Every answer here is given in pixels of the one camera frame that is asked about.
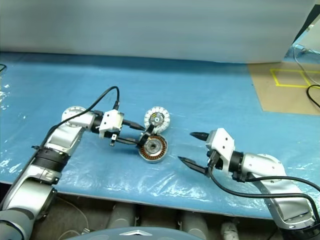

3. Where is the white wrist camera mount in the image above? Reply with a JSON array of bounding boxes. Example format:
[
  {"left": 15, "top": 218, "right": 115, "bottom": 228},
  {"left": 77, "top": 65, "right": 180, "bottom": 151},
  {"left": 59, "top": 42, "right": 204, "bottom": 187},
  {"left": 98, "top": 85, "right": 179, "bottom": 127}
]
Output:
[
  {"left": 98, "top": 109, "right": 125, "bottom": 140},
  {"left": 204, "top": 127, "right": 236, "bottom": 174}
]

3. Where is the brown cardboard sheet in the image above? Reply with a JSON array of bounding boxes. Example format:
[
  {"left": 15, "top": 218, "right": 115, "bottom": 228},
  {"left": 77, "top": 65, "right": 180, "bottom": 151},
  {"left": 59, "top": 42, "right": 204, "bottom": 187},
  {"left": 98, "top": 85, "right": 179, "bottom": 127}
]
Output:
[{"left": 247, "top": 62, "right": 320, "bottom": 116}]

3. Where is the white foam backdrop board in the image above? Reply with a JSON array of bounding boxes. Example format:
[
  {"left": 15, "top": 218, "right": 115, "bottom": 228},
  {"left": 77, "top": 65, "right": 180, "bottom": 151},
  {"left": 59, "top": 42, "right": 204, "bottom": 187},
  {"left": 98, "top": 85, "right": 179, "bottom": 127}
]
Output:
[{"left": 0, "top": 0, "right": 316, "bottom": 65}]

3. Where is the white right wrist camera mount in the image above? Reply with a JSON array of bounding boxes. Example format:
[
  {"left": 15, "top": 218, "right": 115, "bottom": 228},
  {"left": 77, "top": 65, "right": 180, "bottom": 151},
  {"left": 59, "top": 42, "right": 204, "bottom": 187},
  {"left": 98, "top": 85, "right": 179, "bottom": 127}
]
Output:
[{"left": 204, "top": 127, "right": 236, "bottom": 174}]

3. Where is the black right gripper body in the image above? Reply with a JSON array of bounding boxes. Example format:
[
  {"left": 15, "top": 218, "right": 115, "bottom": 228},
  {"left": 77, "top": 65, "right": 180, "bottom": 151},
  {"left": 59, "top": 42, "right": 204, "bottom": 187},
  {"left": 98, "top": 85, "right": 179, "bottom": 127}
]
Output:
[{"left": 205, "top": 147, "right": 224, "bottom": 178}]

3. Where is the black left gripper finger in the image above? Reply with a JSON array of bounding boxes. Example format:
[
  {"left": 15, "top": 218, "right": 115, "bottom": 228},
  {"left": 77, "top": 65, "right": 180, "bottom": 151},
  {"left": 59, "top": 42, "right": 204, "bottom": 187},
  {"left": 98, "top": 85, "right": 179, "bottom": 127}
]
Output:
[
  {"left": 118, "top": 136, "right": 143, "bottom": 146},
  {"left": 122, "top": 119, "right": 146, "bottom": 131}
]

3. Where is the thick black cable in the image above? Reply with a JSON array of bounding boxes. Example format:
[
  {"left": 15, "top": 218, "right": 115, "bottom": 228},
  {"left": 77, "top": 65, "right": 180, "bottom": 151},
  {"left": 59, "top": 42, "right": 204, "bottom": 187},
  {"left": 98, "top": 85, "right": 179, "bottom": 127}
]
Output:
[{"left": 306, "top": 84, "right": 320, "bottom": 109}]

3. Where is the thin white cable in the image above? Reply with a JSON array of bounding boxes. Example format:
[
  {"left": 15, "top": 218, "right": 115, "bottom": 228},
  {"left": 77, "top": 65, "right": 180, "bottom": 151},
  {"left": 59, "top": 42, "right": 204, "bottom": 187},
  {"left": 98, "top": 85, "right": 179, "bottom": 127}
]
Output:
[{"left": 293, "top": 43, "right": 320, "bottom": 87}]

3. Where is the yellow tape square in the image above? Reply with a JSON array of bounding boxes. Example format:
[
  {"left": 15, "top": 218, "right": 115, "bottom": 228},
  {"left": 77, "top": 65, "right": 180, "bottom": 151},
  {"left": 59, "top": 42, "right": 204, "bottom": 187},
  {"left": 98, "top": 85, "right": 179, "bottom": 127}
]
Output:
[{"left": 270, "top": 68, "right": 320, "bottom": 88}]

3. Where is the grey rounded cylinder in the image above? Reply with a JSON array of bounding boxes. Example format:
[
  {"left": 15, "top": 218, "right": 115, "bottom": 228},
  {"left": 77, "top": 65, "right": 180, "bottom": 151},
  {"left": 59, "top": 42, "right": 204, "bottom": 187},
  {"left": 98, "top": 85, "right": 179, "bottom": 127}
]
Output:
[
  {"left": 181, "top": 212, "right": 208, "bottom": 233},
  {"left": 109, "top": 204, "right": 136, "bottom": 230}
]

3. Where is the motor stator with copper windings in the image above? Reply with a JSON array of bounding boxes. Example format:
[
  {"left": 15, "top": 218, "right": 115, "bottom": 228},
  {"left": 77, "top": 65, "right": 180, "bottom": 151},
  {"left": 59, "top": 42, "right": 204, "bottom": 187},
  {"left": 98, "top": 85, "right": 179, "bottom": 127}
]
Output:
[{"left": 138, "top": 134, "right": 169, "bottom": 165}]

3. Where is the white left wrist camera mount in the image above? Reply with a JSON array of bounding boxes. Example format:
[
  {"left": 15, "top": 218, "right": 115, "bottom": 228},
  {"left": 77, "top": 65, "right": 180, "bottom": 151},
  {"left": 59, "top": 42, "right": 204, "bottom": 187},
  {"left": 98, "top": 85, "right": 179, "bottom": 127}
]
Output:
[{"left": 98, "top": 109, "right": 125, "bottom": 140}]

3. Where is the blue-grey robot torso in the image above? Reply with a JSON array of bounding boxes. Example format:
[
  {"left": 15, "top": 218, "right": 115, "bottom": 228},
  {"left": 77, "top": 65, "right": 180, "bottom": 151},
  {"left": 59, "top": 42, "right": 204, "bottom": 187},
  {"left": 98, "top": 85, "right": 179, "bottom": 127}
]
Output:
[{"left": 79, "top": 227, "right": 196, "bottom": 240}]

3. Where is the blue plastic table sheet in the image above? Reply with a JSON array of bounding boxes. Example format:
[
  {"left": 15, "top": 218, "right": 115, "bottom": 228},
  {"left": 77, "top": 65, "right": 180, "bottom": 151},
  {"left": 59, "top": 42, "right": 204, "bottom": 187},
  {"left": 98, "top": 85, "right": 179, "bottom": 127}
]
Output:
[{"left": 0, "top": 51, "right": 320, "bottom": 221}]

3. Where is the white round motor cover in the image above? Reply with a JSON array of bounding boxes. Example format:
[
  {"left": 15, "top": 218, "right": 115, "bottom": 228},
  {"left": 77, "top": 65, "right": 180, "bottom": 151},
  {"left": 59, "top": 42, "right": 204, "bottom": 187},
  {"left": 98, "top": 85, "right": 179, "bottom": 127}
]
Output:
[{"left": 143, "top": 106, "right": 171, "bottom": 133}]

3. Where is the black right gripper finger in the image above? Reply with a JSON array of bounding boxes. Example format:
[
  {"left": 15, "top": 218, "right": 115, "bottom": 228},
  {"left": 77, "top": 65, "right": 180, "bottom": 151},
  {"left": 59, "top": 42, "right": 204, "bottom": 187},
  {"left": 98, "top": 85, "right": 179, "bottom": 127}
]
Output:
[
  {"left": 177, "top": 156, "right": 211, "bottom": 179},
  {"left": 189, "top": 131, "right": 210, "bottom": 142}
]

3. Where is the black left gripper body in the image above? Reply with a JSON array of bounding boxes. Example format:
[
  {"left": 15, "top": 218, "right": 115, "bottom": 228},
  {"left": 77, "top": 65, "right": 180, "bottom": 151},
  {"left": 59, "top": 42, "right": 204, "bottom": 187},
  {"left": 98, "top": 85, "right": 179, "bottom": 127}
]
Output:
[{"left": 109, "top": 118, "right": 126, "bottom": 148}]

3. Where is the white rounded object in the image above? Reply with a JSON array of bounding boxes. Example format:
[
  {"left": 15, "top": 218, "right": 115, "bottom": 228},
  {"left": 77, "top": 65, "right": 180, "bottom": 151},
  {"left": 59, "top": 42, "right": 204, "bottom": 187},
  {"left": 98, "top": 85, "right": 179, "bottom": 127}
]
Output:
[{"left": 221, "top": 221, "right": 241, "bottom": 238}]

